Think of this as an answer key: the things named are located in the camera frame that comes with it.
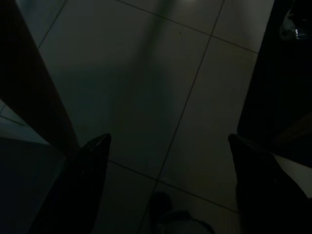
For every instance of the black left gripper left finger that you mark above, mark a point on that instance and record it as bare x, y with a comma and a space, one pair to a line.
73, 190

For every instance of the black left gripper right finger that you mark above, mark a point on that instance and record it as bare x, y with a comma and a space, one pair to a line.
263, 195

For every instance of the bulky black object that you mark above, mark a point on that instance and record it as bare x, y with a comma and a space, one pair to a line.
280, 85

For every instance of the brown wooden post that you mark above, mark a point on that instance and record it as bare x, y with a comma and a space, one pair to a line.
26, 85

